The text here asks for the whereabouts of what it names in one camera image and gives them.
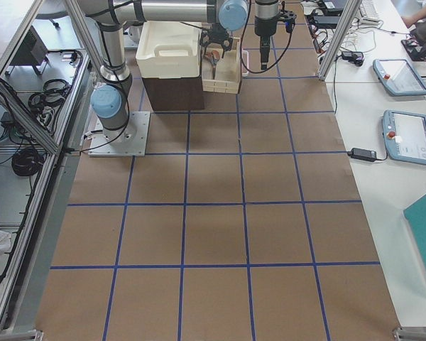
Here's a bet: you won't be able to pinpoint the dark brown wooden cabinet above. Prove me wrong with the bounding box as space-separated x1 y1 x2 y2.
143 76 204 112

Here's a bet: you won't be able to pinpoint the cream plastic tray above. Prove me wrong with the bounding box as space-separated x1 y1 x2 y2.
136 21 201 79

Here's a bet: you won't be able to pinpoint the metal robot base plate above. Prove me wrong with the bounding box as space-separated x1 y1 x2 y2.
87 112 151 157

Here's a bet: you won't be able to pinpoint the upper teach pendant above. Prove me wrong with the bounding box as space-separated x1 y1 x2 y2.
373 59 426 97

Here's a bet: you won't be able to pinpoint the black power adapter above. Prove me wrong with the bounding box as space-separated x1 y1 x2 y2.
347 148 377 162

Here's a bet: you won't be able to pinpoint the coiled black cables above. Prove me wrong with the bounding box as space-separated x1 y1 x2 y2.
11 146 45 178

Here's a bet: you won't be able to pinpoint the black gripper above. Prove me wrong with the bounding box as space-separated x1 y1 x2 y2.
254 9 297 70
200 24 234 58

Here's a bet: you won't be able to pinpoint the teach pendant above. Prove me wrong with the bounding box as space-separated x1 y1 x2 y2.
373 59 426 97
381 110 426 166

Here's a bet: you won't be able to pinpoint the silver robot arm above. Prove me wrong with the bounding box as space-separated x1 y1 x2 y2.
78 1 249 144
200 1 297 75

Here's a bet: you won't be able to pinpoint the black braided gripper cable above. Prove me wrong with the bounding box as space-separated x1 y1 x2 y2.
246 0 295 75

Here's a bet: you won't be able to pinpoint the black electronics box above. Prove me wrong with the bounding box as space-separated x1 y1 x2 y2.
5 26 48 75

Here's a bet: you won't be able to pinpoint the lower teach pendant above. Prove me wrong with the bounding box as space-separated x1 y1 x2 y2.
381 110 426 166

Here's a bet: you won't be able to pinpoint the wooden drawer with white handle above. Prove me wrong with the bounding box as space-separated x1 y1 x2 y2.
202 37 249 94

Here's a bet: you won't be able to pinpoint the aluminium frame rail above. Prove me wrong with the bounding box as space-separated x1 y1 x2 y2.
0 78 60 154

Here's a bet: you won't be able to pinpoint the grey orange scissors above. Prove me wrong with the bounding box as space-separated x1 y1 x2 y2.
204 50 221 80

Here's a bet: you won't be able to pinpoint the aluminium frame post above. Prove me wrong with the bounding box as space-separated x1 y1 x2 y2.
317 0 361 81

